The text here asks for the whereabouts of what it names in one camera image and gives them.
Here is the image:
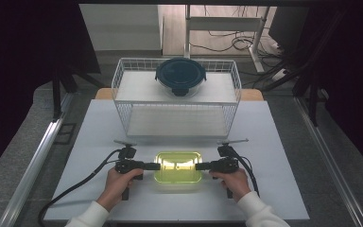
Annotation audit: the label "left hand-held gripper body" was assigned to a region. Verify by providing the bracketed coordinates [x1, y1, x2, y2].
[113, 140, 147, 201]

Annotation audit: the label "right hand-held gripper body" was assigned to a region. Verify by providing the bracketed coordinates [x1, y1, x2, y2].
[212, 138, 250, 200]

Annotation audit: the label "green square food container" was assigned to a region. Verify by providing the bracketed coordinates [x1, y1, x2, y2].
[153, 150, 203, 185]

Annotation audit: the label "white wire storage rack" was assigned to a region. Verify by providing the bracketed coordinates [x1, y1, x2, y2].
[111, 57, 243, 140]

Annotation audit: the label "dark blue round food container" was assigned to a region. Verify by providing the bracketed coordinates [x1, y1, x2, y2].
[154, 57, 208, 97]

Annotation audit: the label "person's right hand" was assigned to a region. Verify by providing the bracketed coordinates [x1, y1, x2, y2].
[208, 167, 252, 203]

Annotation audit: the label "person's left hand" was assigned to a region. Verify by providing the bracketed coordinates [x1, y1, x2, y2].
[96, 166, 145, 213]

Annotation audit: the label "black tripod stand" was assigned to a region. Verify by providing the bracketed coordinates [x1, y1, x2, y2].
[51, 64, 106, 123]

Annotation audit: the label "white power strip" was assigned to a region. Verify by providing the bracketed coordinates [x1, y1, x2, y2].
[270, 68, 289, 82]

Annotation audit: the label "black metal stand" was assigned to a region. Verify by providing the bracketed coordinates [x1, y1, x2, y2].
[262, 9, 345, 128]

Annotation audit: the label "white cabinet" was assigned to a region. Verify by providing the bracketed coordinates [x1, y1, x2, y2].
[79, 3, 164, 52]

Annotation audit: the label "dark curtain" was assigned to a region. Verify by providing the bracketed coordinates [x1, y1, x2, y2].
[308, 0, 363, 182]
[0, 0, 102, 183]

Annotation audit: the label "dark monitor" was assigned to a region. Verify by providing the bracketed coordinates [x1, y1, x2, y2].
[268, 6, 310, 52]

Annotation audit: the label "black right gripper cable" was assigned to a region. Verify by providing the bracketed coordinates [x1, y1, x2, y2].
[230, 147, 261, 198]

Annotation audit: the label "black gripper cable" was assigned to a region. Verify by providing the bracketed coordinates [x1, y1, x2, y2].
[37, 148, 123, 227]
[230, 147, 261, 198]

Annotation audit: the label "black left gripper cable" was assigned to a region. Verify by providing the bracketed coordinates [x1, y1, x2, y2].
[37, 148, 123, 227]

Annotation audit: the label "aluminium rail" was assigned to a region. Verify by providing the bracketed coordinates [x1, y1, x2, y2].
[294, 96, 363, 227]
[0, 93, 74, 227]

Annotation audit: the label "black floor cables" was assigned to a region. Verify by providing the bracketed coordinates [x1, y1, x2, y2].
[190, 5, 280, 57]

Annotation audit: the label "white metal desk frame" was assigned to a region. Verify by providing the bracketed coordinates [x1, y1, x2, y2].
[183, 4, 270, 74]

